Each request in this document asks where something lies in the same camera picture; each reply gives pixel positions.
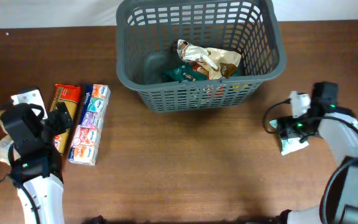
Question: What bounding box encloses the teal wet wipes packet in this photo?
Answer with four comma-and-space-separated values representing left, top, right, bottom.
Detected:
269, 116, 309, 156

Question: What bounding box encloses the Kleenex tissue multipack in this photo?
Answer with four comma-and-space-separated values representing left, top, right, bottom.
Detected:
68, 84, 111, 166

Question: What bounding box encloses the beige snack bag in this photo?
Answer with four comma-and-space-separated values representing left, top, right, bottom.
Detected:
177, 39, 242, 80

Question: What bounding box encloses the green Nescafe coffee bag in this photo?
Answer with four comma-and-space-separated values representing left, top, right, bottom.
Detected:
162, 62, 213, 83

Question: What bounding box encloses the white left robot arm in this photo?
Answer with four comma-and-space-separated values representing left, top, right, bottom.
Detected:
1, 103, 65, 223

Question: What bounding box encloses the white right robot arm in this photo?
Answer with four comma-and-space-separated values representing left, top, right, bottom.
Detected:
268, 82, 358, 224

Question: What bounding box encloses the San Remo spaghetti packet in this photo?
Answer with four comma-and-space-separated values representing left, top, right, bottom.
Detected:
50, 84, 81, 154

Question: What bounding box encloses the beige paper bag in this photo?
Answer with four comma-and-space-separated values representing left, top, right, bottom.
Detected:
0, 110, 14, 165

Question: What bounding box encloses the grey plastic basket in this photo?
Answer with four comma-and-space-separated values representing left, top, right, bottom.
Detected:
116, 0, 287, 113

